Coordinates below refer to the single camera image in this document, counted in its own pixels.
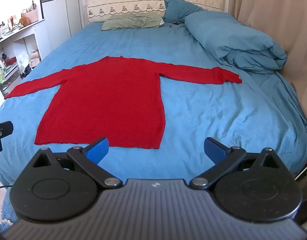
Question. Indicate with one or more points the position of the red knit sweater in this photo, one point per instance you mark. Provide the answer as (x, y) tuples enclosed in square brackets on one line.
[(106, 100)]

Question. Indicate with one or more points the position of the green blanket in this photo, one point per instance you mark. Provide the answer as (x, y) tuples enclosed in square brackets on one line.
[(133, 21)]

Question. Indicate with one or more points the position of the beige curtain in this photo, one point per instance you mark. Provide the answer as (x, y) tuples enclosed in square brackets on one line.
[(273, 12)]

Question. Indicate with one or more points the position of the white shelf unit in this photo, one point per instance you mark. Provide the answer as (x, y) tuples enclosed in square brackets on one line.
[(18, 37)]

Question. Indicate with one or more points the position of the small dark hair accessory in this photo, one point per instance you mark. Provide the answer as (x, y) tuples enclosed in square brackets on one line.
[(175, 23)]

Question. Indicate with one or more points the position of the white bag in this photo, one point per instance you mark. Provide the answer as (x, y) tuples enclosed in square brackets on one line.
[(34, 58)]

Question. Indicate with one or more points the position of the white wardrobe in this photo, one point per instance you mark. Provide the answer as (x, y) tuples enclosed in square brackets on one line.
[(61, 12)]

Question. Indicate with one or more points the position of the pink storage basket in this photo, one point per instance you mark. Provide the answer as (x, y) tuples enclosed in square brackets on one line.
[(33, 15)]

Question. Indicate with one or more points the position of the blue duvet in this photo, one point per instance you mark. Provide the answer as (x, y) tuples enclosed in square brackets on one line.
[(233, 40)]

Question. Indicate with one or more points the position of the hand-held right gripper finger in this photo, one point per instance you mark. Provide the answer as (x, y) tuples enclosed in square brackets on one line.
[(213, 150)]

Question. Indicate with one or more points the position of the bed with blue sheet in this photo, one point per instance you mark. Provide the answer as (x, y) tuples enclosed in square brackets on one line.
[(201, 110)]

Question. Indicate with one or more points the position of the blue pillow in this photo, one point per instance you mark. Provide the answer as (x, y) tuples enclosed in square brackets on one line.
[(179, 8)]

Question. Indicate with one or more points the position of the red box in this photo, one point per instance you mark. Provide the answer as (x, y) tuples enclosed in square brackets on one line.
[(12, 60)]

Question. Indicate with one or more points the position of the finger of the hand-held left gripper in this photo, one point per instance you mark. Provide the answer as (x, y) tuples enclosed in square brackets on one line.
[(4, 128)]

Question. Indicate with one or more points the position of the blue fluffy rug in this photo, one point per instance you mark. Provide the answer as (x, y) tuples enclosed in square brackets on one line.
[(3, 210)]

